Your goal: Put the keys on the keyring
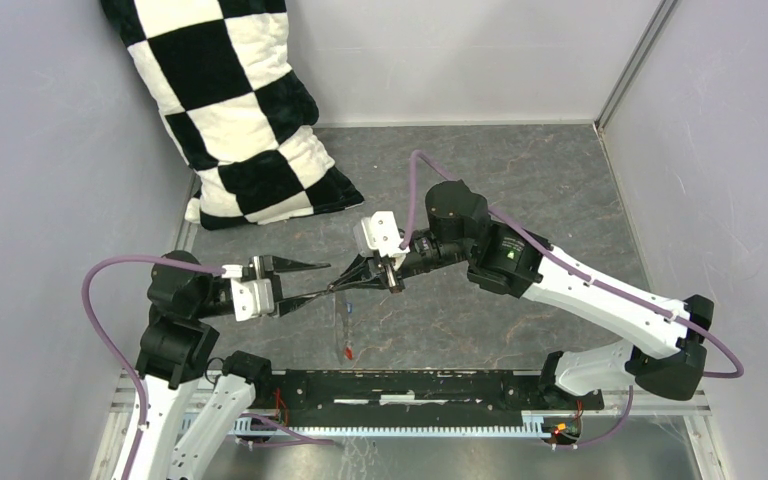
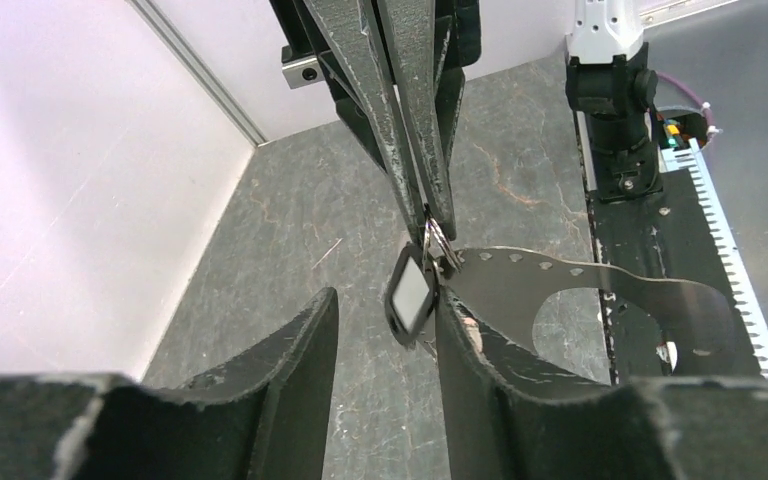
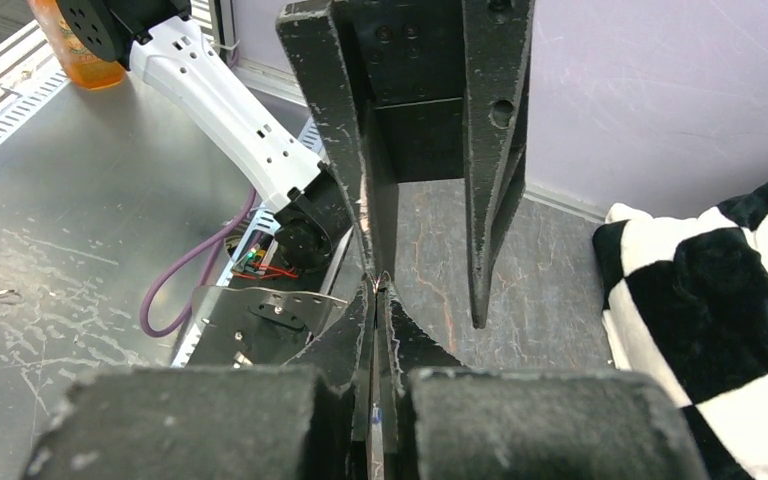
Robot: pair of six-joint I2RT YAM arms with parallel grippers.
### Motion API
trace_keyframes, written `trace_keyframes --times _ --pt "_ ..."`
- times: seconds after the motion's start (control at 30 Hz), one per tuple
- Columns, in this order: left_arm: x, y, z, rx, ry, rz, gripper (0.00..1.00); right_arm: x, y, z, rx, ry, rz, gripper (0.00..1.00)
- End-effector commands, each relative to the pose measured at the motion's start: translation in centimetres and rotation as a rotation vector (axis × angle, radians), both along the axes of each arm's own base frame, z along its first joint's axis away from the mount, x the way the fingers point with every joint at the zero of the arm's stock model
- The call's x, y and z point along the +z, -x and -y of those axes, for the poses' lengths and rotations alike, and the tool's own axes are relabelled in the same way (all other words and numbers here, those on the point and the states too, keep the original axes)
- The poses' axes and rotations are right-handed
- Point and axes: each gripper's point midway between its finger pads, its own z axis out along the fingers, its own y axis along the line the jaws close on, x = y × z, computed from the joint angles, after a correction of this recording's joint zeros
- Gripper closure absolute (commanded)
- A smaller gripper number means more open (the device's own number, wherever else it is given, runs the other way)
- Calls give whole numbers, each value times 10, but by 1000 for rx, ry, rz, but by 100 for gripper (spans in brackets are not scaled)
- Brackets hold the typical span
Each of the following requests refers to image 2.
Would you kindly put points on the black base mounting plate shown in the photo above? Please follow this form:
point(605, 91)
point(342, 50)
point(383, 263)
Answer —
point(662, 234)

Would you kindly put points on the silver metal keyring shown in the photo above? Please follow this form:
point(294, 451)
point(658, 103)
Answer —
point(433, 234)

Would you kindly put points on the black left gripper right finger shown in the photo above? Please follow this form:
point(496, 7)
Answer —
point(508, 413)

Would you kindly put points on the aluminium corner frame post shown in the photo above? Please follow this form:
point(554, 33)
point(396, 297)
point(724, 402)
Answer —
point(193, 63)

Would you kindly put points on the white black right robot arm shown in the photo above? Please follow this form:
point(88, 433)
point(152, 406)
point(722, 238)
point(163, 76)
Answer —
point(609, 81)

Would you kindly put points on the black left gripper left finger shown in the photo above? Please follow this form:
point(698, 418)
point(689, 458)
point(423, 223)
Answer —
point(262, 414)

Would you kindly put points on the white slotted cable duct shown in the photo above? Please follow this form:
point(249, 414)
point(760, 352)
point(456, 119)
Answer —
point(692, 160)

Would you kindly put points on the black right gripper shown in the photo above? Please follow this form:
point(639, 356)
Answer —
point(428, 44)

